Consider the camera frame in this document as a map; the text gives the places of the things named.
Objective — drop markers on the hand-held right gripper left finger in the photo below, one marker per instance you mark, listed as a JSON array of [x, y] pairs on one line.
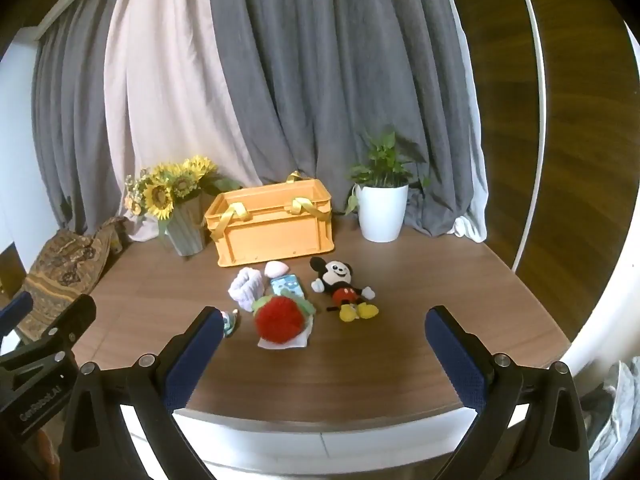
[[192, 360]]

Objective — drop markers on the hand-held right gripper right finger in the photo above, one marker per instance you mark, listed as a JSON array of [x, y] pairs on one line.
[[455, 357]]

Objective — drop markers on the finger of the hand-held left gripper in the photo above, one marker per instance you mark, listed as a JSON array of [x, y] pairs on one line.
[[75, 317], [12, 310]]

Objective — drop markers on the small green toy figure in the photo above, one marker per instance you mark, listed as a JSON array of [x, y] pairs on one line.
[[230, 324]]

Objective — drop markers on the pink knitted plush toy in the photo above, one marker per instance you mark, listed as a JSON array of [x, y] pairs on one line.
[[245, 290]]

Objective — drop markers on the red strawberry plush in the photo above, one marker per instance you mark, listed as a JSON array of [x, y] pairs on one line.
[[280, 322]]

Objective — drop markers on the white paper piece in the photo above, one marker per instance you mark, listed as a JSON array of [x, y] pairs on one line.
[[300, 342]]

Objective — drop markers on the orange plastic crate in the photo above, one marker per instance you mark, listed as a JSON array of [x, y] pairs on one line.
[[270, 240]]

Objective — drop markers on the brown patterned cloth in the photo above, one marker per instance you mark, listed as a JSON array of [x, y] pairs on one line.
[[60, 265]]

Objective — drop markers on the blue tissue packet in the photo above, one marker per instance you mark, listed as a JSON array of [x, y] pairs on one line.
[[287, 286]]

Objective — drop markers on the pink sponge puff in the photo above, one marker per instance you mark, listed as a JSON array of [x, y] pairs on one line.
[[276, 269]]

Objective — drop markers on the grey ribbed vase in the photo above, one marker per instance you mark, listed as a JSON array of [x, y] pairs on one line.
[[187, 232]]

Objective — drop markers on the mouse plush toy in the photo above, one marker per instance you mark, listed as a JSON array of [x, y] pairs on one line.
[[345, 292]]

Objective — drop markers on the artificial sunflower bouquet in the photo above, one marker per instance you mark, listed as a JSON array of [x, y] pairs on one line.
[[160, 192]]

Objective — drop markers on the white plant pot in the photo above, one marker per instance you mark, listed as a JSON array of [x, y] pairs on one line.
[[380, 215]]

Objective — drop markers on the white crumpled cloth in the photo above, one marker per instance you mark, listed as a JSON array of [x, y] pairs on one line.
[[620, 410]]

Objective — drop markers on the green leafy plant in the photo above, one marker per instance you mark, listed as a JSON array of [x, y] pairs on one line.
[[382, 165]]

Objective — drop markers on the pale pink curtain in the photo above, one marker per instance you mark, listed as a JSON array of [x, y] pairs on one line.
[[165, 85]]

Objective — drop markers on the grey curtain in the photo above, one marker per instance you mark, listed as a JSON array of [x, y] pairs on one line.
[[325, 85]]

